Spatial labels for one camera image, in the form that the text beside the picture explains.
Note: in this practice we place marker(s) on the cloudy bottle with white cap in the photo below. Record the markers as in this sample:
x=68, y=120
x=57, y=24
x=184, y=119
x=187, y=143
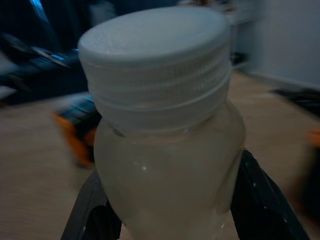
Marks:
x=162, y=150

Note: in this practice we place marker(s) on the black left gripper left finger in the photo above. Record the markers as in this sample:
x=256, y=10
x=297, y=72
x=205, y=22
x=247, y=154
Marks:
x=92, y=212

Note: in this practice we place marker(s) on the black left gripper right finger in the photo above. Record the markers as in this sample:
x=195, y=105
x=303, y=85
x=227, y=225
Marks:
x=260, y=207

